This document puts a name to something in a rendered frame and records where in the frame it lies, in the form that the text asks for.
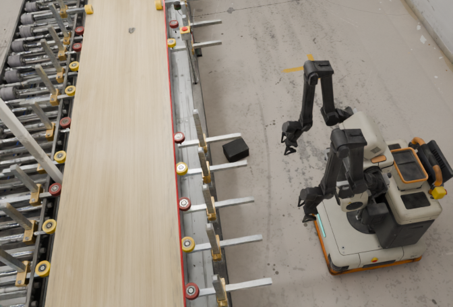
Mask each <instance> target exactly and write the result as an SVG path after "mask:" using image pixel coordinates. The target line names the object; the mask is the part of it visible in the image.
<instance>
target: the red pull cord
mask: <svg viewBox="0 0 453 307"><path fill-rule="evenodd" d="M163 6H164V26H165V36H166V46H167V66H168V77H169V96H170V106H171V126H172V137H173V156H174V166H175V186H176V197H177V216H178V226H179V246H180V257H181V276H182V286H183V306H184V307H186V298H185V280H184V270H183V251H182V241H181V223H180V213H179V195H178V185H177V166H176V156H175V138H174V128H173V110H172V100H171V81H170V71H169V53H168V43H167V25H166V15H165V5H164V0H163Z"/></svg>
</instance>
